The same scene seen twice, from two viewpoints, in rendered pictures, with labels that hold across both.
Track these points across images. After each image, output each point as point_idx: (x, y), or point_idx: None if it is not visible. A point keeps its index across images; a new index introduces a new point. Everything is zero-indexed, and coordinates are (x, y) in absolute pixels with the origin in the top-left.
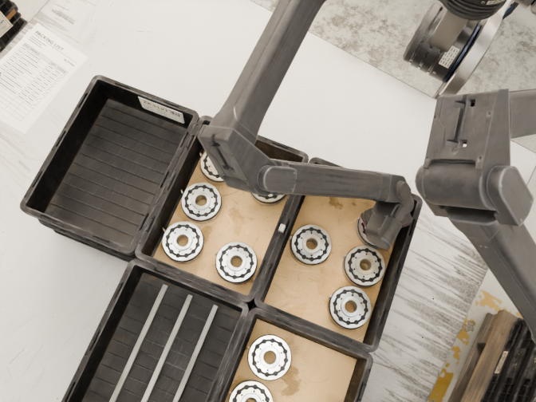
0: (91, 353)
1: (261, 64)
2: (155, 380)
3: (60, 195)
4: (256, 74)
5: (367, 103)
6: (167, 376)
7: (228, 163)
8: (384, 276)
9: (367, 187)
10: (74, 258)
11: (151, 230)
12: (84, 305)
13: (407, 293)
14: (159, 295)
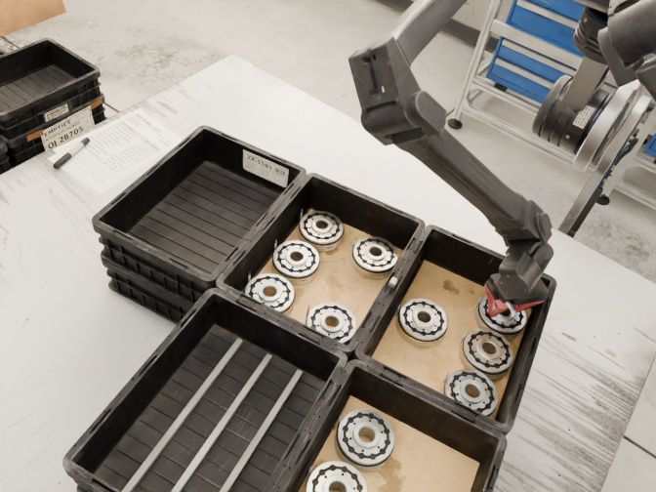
0: (140, 379)
1: (420, 7)
2: (209, 446)
3: (133, 234)
4: (415, 12)
5: (480, 221)
6: (225, 447)
7: (379, 82)
8: (512, 370)
9: (507, 200)
10: (124, 320)
11: (238, 264)
12: (125, 373)
13: (536, 418)
14: (231, 348)
